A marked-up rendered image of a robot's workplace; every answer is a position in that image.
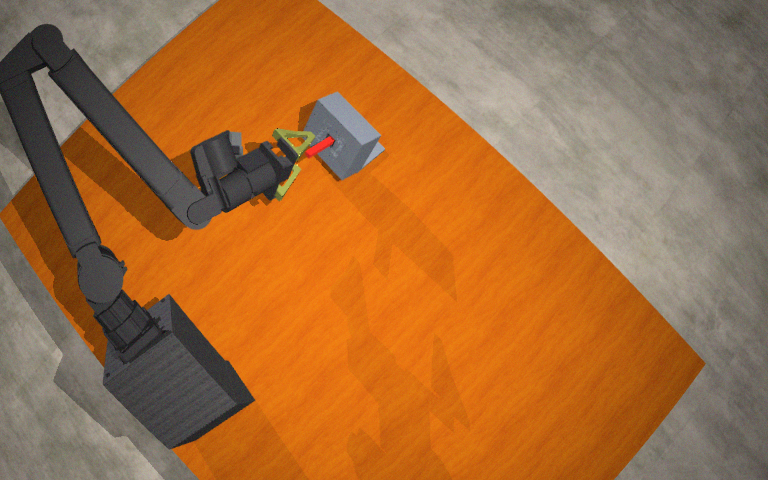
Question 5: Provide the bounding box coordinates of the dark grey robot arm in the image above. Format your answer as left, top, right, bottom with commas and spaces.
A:
0, 24, 270, 363

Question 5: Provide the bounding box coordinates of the red rectangular peg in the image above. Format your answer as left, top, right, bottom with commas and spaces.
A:
305, 136, 335, 158

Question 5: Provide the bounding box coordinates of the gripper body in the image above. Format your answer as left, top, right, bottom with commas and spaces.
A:
236, 137, 298, 201

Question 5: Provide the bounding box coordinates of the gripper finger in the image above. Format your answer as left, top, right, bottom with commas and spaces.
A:
272, 128, 315, 161
275, 165, 301, 201

